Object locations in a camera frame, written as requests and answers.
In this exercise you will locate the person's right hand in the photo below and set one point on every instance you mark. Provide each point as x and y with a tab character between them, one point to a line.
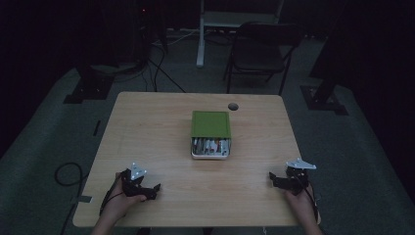
303	204

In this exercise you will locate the black stand with base plate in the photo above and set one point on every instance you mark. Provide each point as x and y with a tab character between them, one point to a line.
89	86
321	98

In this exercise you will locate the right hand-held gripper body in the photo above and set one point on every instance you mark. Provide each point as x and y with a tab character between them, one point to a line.
295	182

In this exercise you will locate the dark equipment rack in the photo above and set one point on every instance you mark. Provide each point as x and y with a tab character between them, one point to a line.
147	32

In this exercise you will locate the white desk frame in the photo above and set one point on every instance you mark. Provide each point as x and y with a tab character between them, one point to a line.
201	49

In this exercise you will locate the grey tape piece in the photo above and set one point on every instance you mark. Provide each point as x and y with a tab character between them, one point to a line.
85	198

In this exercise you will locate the black strip on floor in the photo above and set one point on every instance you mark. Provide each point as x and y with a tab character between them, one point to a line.
97	128

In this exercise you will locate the green drawer box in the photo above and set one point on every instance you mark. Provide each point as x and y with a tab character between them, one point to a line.
210	124

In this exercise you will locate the black folding chair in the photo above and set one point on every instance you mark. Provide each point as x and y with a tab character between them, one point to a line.
257	55

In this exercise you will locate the person's left hand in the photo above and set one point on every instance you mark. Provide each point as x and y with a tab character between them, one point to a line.
119	205

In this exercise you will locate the pile of small white packets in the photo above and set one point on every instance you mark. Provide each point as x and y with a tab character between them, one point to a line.
208	146

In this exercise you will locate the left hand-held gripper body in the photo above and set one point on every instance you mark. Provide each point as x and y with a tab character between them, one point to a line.
132	186

